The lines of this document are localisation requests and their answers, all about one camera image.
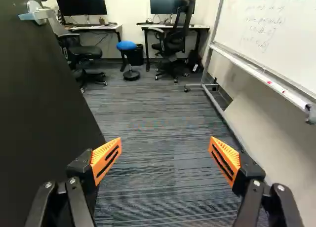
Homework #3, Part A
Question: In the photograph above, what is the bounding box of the black mesh office chair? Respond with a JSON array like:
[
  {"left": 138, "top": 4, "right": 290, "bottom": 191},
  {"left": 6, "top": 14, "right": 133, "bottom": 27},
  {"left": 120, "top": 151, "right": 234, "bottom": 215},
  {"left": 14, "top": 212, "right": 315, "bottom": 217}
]
[{"left": 37, "top": 0, "right": 108, "bottom": 94}]

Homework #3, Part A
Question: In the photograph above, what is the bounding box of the blue round stool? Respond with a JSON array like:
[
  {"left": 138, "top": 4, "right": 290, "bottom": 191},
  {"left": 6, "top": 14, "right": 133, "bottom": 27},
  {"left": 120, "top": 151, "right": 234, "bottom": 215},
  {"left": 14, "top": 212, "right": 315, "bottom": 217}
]
[{"left": 116, "top": 40, "right": 141, "bottom": 81}]

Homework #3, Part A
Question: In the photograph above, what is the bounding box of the white rolling whiteboard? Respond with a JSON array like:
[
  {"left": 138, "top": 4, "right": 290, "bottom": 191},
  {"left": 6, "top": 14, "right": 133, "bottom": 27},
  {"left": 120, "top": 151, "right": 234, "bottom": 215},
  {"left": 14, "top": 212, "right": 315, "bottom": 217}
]
[{"left": 184, "top": 0, "right": 316, "bottom": 125}]

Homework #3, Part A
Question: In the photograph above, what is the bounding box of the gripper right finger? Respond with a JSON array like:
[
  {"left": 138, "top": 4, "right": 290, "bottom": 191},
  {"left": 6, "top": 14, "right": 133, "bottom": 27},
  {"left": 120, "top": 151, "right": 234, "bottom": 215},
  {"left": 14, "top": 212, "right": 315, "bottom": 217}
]
[{"left": 208, "top": 136, "right": 305, "bottom": 227}]

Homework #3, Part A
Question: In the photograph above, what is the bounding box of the black computer monitor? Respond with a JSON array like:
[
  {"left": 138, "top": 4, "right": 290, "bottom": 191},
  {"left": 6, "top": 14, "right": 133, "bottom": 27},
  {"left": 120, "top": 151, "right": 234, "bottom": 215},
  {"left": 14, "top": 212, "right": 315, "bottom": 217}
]
[
  {"left": 149, "top": 0, "right": 196, "bottom": 15},
  {"left": 53, "top": 0, "right": 108, "bottom": 17}
]

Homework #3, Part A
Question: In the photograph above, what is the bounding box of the white desk with black legs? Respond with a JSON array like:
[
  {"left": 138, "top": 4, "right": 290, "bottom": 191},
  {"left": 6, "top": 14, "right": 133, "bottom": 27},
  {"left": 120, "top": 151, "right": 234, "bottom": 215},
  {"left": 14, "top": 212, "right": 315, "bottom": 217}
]
[
  {"left": 64, "top": 23, "right": 123, "bottom": 65},
  {"left": 136, "top": 22, "right": 210, "bottom": 72}
]

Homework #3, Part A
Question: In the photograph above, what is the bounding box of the black waste bin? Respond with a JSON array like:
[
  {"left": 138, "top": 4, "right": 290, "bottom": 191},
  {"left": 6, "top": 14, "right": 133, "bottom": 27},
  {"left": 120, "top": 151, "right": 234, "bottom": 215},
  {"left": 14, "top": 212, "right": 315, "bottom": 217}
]
[{"left": 128, "top": 43, "right": 144, "bottom": 67}]

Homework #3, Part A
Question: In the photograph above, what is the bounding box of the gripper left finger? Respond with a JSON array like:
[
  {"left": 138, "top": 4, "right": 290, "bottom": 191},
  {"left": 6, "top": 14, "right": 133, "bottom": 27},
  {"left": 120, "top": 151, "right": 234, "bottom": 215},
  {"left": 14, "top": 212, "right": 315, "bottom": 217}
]
[{"left": 24, "top": 137, "right": 122, "bottom": 227}]

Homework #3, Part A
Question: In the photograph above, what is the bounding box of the black high-back office chair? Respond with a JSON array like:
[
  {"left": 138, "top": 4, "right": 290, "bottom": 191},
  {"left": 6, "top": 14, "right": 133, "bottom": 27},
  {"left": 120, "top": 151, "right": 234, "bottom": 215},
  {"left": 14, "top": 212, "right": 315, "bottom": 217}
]
[{"left": 151, "top": 0, "right": 198, "bottom": 83}]

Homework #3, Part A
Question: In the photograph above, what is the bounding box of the black door with silver handle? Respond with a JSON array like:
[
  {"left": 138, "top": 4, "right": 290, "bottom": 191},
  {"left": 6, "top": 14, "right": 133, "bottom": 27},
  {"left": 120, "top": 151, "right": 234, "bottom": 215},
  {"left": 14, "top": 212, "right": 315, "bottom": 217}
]
[{"left": 0, "top": 0, "right": 107, "bottom": 227}]

